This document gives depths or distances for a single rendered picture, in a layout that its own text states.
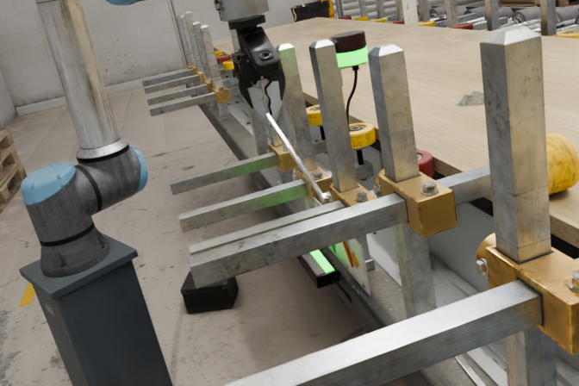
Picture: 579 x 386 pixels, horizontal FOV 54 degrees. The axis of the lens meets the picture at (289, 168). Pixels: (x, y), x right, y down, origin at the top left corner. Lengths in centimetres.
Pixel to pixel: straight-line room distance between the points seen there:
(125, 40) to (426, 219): 825
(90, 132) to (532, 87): 134
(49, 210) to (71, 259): 15
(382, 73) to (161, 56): 818
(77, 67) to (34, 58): 738
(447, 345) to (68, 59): 132
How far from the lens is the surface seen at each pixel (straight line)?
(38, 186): 161
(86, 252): 166
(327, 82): 96
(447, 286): 118
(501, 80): 51
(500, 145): 53
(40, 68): 901
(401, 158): 76
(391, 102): 73
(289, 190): 122
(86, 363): 174
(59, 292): 162
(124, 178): 170
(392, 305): 100
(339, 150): 99
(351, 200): 98
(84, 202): 165
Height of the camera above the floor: 126
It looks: 19 degrees down
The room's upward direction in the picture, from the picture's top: 12 degrees counter-clockwise
